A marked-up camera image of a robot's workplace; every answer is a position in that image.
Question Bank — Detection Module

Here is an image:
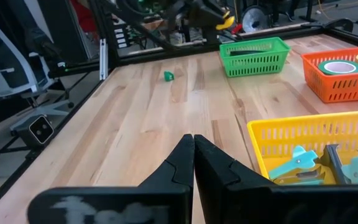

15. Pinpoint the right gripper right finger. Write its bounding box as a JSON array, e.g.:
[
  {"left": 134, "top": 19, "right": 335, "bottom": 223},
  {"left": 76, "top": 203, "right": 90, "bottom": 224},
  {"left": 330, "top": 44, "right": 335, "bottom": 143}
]
[{"left": 194, "top": 134, "right": 358, "bottom": 224}]

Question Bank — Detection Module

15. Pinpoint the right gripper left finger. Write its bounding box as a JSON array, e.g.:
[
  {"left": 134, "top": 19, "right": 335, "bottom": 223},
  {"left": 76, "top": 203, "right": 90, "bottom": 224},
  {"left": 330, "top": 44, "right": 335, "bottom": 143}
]
[{"left": 26, "top": 133, "right": 195, "bottom": 224}]

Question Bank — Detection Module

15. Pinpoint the green tape roll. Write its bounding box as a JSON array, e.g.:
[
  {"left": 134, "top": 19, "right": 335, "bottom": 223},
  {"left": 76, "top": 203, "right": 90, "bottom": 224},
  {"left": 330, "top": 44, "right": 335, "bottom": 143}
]
[{"left": 318, "top": 59, "right": 358, "bottom": 76}]

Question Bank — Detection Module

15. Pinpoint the round silver fan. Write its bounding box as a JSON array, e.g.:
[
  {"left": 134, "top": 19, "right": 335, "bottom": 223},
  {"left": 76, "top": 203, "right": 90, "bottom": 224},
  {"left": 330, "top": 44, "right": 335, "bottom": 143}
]
[{"left": 241, "top": 5, "right": 270, "bottom": 34}]

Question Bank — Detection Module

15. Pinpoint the green plastic basket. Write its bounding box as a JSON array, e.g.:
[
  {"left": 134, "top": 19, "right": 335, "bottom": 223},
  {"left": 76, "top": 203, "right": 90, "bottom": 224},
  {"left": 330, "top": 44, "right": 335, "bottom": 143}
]
[{"left": 219, "top": 36, "right": 291, "bottom": 78}]

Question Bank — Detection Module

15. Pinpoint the black box with white labels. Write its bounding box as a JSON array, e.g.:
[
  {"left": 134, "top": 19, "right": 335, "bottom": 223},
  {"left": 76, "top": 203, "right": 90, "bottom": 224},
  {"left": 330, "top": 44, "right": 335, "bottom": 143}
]
[{"left": 113, "top": 27, "right": 129, "bottom": 49}]

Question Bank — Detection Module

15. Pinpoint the yellow plastic basket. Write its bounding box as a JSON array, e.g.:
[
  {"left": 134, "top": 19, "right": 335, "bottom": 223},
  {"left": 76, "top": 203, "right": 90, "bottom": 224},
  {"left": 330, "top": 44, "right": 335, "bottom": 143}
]
[{"left": 246, "top": 109, "right": 358, "bottom": 186}]

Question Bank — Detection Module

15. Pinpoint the silver aluminium extrusion bar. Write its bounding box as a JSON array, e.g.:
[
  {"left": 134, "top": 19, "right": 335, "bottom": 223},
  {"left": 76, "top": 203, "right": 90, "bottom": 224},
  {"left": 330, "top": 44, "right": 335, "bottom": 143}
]
[{"left": 99, "top": 39, "right": 109, "bottom": 81}]

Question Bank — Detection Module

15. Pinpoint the orange plastic basket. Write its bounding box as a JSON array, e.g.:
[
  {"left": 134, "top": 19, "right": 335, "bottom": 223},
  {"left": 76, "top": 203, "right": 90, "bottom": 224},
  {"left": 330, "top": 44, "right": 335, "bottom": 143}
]
[{"left": 301, "top": 45, "right": 358, "bottom": 103}]

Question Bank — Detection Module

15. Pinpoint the white grey office chair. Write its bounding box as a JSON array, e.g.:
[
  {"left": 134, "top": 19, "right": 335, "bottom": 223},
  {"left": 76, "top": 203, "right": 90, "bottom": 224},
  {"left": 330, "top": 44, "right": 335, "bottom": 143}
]
[{"left": 0, "top": 17, "right": 74, "bottom": 125}]

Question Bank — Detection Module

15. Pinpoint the red clamp handle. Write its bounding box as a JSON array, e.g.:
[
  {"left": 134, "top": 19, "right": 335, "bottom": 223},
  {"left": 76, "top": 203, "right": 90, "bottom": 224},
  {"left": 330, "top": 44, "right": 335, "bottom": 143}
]
[{"left": 230, "top": 23, "right": 244, "bottom": 35}]

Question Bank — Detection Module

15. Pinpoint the black aluminium table frame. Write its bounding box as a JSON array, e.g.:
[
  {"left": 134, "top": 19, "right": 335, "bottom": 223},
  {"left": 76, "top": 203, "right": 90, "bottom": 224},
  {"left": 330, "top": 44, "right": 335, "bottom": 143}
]
[{"left": 0, "top": 0, "right": 358, "bottom": 212}]

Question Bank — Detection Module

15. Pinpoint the black frame clamp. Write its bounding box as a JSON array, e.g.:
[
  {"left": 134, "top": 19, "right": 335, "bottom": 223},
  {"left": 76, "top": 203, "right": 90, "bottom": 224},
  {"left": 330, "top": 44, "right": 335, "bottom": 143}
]
[{"left": 323, "top": 17, "right": 354, "bottom": 34}]

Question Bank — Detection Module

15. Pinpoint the black table-level camera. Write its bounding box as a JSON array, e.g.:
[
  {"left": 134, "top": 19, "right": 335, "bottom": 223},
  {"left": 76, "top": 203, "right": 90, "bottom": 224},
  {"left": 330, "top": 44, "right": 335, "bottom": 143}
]
[{"left": 10, "top": 114, "right": 55, "bottom": 149}]

